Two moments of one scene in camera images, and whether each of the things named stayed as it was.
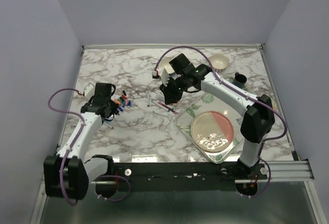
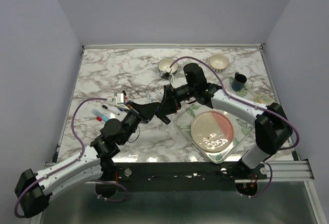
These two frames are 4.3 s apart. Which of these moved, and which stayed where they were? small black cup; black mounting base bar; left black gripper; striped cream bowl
Moved: left black gripper
Stayed: black mounting base bar; striped cream bowl; small black cup
